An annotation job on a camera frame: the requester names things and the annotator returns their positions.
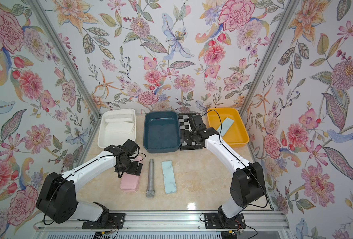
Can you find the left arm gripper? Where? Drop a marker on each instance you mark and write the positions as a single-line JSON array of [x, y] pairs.
[[136, 169]]

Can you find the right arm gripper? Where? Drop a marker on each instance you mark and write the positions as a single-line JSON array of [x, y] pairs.
[[187, 136]]

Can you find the pink pencil case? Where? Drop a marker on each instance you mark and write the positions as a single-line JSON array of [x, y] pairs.
[[131, 177]]

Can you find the light blue pencil case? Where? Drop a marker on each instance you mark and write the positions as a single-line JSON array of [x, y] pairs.
[[168, 177], [225, 126]]

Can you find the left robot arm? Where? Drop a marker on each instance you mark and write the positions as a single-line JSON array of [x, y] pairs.
[[57, 198]]

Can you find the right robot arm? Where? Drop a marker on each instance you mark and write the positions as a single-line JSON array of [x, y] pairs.
[[247, 183]]

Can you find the white storage box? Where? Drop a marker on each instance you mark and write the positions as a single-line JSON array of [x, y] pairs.
[[106, 138]]

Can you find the teal storage box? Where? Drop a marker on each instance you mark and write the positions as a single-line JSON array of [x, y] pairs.
[[162, 132]]

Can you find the yellow storage box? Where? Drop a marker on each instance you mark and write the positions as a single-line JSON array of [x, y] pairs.
[[237, 135]]

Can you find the grey cylindrical pencil case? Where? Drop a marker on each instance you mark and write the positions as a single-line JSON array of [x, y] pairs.
[[150, 192]]

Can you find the black white checkerboard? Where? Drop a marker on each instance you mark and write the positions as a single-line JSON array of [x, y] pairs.
[[184, 125]]

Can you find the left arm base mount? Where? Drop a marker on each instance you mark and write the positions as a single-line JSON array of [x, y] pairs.
[[107, 220]]

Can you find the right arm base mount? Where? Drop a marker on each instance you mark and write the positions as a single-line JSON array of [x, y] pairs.
[[218, 220]]

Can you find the aluminium front rail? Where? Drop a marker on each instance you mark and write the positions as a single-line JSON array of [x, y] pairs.
[[173, 225]]

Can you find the right aluminium corner post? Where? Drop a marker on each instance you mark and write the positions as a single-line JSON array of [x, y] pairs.
[[266, 60]]

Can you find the aluminium corner post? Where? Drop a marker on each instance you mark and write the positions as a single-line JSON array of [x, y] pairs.
[[62, 52], [266, 60]]

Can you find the left aluminium corner post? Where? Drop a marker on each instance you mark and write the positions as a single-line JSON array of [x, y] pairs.
[[62, 52]]

